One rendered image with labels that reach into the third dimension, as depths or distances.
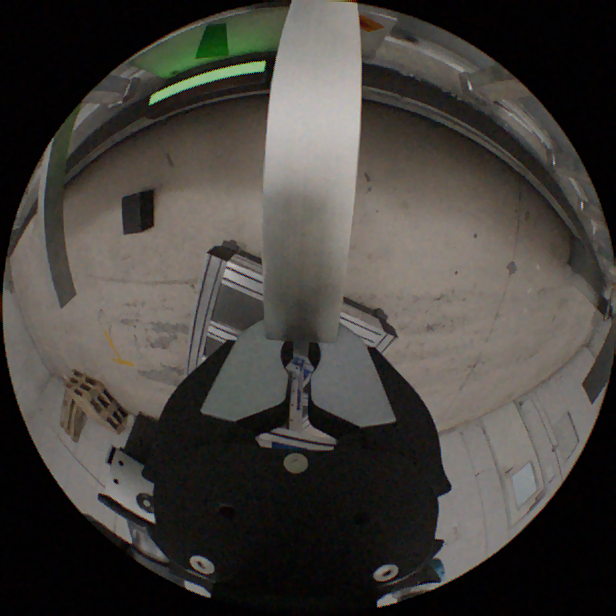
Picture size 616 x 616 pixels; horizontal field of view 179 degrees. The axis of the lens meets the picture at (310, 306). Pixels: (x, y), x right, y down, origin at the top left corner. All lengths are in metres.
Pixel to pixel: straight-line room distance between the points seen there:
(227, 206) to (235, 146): 0.28
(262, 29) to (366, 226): 0.89
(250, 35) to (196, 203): 0.90
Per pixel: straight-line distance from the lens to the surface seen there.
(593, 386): 0.24
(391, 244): 1.03
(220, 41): 0.29
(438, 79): 0.34
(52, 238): 0.25
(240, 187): 0.98
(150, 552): 0.52
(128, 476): 0.36
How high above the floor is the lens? 0.93
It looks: 59 degrees down
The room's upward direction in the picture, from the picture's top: 180 degrees clockwise
